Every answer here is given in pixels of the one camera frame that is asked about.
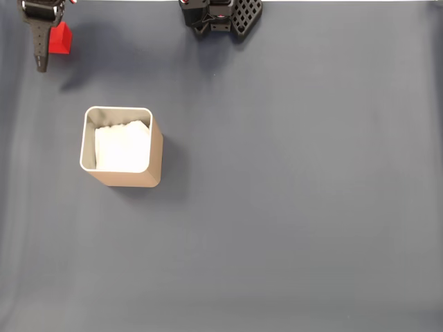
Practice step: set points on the white tissue paper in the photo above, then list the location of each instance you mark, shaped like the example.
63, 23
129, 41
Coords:
121, 148

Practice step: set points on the red cube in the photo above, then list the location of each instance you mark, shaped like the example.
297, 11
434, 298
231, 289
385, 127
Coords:
61, 39

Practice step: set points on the tan square metal box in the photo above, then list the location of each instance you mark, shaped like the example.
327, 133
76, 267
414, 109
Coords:
155, 155

